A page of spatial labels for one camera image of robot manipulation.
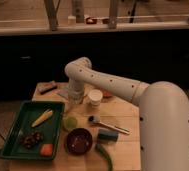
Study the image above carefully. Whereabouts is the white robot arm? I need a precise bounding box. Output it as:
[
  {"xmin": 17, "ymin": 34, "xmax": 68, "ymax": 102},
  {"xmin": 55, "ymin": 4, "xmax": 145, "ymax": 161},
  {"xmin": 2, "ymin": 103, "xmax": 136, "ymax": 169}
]
[{"xmin": 65, "ymin": 57, "xmax": 189, "ymax": 171}]

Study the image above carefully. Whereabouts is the white plastic cup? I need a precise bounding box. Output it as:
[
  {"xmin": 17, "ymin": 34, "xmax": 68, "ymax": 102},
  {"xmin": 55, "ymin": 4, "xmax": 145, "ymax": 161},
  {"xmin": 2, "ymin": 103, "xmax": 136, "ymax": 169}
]
[{"xmin": 88, "ymin": 89, "xmax": 103, "ymax": 106}]

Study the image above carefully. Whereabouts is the red object behind cup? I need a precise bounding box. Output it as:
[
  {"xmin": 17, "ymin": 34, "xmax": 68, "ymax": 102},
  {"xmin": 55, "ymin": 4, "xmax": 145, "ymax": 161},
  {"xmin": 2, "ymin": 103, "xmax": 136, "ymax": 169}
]
[{"xmin": 103, "ymin": 92, "xmax": 113, "ymax": 98}]

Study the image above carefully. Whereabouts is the green plastic cup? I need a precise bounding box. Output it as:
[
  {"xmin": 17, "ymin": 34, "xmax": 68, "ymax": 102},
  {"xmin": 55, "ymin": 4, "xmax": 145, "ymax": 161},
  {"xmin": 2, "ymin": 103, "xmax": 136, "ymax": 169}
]
[{"xmin": 63, "ymin": 116, "xmax": 78, "ymax": 131}]

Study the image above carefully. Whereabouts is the grey cloth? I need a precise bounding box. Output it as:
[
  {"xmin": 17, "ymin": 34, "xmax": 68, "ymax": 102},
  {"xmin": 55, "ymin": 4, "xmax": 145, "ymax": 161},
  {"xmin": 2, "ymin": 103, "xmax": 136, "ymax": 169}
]
[{"xmin": 58, "ymin": 86, "xmax": 68, "ymax": 99}]

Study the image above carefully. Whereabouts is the teal cylinder block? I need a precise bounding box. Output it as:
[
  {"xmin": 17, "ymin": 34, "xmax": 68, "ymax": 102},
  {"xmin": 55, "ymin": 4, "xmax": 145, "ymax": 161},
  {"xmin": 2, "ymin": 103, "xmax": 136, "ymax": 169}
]
[{"xmin": 97, "ymin": 129, "xmax": 118, "ymax": 142}]

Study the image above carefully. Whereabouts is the wooden block brush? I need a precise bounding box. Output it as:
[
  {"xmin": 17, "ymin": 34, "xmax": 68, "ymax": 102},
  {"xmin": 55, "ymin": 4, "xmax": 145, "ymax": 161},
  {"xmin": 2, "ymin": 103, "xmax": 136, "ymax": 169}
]
[{"xmin": 38, "ymin": 81, "xmax": 57, "ymax": 94}]

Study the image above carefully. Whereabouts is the yellow corn cob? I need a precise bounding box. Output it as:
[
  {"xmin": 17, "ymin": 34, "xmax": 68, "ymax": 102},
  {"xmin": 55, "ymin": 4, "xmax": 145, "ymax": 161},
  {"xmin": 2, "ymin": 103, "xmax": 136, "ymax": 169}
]
[{"xmin": 32, "ymin": 110, "xmax": 53, "ymax": 127}]

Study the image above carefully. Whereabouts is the dark red bowl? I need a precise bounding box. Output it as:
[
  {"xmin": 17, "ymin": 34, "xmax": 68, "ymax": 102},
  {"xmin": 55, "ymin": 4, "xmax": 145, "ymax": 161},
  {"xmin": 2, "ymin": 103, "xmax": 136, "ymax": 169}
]
[{"xmin": 65, "ymin": 128, "xmax": 93, "ymax": 155}]

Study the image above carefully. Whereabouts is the green chili pepper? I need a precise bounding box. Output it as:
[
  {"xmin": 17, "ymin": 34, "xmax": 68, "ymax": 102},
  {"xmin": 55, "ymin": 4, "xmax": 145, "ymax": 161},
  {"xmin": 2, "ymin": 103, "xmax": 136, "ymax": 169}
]
[{"xmin": 95, "ymin": 143, "xmax": 113, "ymax": 171}]

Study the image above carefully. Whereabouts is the red box on shelf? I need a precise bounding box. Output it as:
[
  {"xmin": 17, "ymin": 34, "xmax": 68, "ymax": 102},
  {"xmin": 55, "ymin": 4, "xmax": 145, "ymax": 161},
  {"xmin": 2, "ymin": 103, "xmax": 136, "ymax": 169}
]
[{"xmin": 86, "ymin": 17, "xmax": 97, "ymax": 24}]

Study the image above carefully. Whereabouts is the green plastic tray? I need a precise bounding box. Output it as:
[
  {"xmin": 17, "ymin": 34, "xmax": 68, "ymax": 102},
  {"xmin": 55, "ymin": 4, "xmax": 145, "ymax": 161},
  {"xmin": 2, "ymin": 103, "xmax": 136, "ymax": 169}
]
[{"xmin": 0, "ymin": 101, "xmax": 65, "ymax": 160}]

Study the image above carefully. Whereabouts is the white bottle on shelf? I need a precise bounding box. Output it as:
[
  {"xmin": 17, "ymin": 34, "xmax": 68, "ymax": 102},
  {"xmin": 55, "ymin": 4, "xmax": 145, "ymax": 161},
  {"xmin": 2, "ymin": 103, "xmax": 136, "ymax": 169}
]
[{"xmin": 68, "ymin": 15, "xmax": 76, "ymax": 26}]

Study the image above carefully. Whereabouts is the orange sponge block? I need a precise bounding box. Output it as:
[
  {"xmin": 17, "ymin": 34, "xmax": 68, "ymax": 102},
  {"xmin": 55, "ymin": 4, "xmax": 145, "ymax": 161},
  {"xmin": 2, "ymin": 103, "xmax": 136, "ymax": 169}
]
[{"xmin": 40, "ymin": 144, "xmax": 53, "ymax": 156}]

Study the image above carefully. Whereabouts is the dark grape bunch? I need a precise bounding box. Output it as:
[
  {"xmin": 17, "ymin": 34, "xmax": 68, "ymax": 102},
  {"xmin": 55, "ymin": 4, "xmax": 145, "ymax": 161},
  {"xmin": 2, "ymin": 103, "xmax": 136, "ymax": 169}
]
[{"xmin": 20, "ymin": 132, "xmax": 43, "ymax": 149}]

